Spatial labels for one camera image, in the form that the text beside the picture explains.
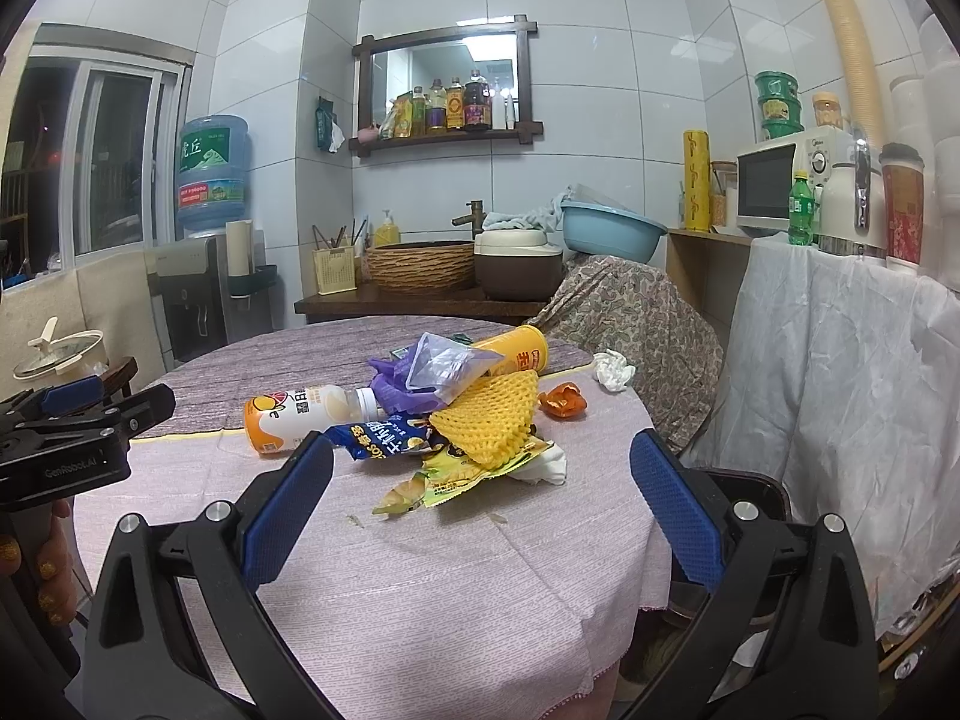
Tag yogurt drink bottle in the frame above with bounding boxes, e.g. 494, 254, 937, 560
244, 385, 386, 457

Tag white tissue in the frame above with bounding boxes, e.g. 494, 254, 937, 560
594, 349, 636, 394

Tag blue snack wrapper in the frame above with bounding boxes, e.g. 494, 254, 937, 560
324, 415, 443, 460

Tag yellow-green chips bag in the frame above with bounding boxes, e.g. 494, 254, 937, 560
373, 434, 555, 517

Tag yellow foam fruit net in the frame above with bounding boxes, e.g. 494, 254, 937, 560
428, 371, 539, 472

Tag clear plastic bag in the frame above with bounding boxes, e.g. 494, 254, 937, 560
407, 332, 501, 405

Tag purple plastic glove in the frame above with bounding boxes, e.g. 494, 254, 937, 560
370, 346, 446, 415

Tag left hand yellow nails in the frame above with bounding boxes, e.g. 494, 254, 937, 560
34, 499, 78, 628

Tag pot with glass lid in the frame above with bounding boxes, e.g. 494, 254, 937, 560
13, 317, 109, 388

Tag purple woven table mat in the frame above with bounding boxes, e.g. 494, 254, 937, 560
145, 313, 594, 437

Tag water dispenser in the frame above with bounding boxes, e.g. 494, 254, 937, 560
146, 232, 277, 364

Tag paper towel roll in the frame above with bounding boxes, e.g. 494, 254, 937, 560
224, 220, 254, 278

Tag pink tablecloth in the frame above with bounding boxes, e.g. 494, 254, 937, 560
71, 365, 674, 720

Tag white cloth cover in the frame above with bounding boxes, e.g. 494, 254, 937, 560
685, 238, 958, 632

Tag white napkin under wrappers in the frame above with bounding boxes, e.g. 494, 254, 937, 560
511, 444, 568, 486

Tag chopstick holder box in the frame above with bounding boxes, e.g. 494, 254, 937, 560
313, 247, 356, 296

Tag blue water jug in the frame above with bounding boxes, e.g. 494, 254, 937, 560
176, 115, 251, 236

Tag orange peel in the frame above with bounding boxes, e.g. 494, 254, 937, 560
539, 382, 587, 421

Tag green patterned packet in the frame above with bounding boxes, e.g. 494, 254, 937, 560
387, 330, 490, 361

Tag yellow soap dispenser bottle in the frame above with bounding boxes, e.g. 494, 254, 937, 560
373, 210, 400, 247

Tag woven wicker basket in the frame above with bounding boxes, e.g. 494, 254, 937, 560
364, 241, 475, 293

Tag floral cloth covered object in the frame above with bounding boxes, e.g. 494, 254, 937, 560
530, 255, 724, 455

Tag yellow chips canister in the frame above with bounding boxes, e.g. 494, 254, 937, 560
473, 325, 550, 376

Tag white thermos kettle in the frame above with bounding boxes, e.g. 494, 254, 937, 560
818, 128, 887, 260

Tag green soda bottle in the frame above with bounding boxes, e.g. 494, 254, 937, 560
788, 171, 815, 245

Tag light blue plastic basin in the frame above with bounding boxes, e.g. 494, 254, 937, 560
562, 200, 667, 263

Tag brass faucet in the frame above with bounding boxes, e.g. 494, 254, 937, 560
451, 199, 487, 238

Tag white microwave oven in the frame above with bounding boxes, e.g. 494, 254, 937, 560
736, 125, 853, 231

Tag brown rice cooker pot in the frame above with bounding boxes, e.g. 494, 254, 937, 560
473, 229, 565, 302

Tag red paper cup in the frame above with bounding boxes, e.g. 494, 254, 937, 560
878, 142, 924, 271

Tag yellow wrap roll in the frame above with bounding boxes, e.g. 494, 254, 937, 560
682, 130, 711, 232

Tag dark oil bottle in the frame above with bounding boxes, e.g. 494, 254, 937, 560
462, 68, 491, 132

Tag green instant noodle cups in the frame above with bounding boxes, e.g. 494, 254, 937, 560
755, 70, 804, 140

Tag window frame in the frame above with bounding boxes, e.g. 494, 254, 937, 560
2, 20, 195, 286

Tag green tissue pack on wall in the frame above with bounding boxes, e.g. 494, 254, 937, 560
314, 96, 345, 153

